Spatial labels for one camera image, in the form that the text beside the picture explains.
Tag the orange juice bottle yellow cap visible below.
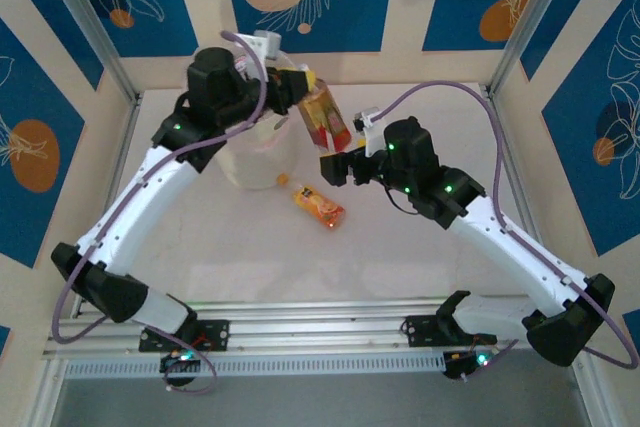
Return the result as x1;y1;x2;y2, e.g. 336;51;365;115
277;172;347;234

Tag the white plastic bin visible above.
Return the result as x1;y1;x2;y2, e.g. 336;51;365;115
209;41;301;192

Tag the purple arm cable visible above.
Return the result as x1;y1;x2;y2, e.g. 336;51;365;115
51;30;269;394
369;80;640;367

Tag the gold red label bottle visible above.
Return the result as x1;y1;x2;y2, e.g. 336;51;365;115
298;79;354;156

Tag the controller board with LEDs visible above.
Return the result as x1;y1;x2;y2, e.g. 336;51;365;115
442;346;501;382
159;350;202;389

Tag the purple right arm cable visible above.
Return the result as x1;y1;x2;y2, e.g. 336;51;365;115
369;80;640;367

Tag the aluminium frame post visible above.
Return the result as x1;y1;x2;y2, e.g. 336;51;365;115
485;0;587;98
34;0;141;106

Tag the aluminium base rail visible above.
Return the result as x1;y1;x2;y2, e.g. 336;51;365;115
42;299;521;361

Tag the thin black gripper wire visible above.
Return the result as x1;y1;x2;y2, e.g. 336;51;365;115
384;184;421;216

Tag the aluminium table side rail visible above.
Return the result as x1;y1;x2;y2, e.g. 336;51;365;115
480;86;549;301
72;96;144;321

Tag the white slotted cable duct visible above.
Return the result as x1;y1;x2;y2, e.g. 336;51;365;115
62;351;451;381

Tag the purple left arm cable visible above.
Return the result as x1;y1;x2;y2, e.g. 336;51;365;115
51;30;269;394

